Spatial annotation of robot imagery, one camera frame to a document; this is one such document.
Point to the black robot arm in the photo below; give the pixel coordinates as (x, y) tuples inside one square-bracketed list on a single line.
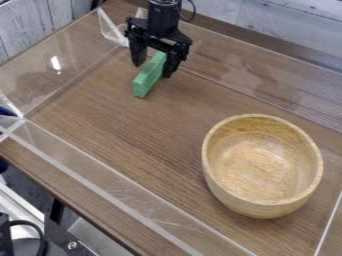
[(163, 15)]

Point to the light wooden bowl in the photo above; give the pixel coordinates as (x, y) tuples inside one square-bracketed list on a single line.
[(261, 165)]

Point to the clear acrylic enclosure walls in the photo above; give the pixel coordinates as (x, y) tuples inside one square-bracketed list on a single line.
[(119, 157)]

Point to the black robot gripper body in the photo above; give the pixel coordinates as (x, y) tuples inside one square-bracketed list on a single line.
[(171, 40)]

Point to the black table leg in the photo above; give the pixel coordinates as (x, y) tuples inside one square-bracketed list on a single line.
[(56, 211)]

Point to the blue object at left edge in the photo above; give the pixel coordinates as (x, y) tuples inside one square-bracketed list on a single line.
[(6, 112)]

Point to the green rectangular block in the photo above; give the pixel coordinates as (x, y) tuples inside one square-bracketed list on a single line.
[(148, 75)]

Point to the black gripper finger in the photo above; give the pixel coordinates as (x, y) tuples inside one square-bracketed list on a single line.
[(173, 58), (137, 49)]

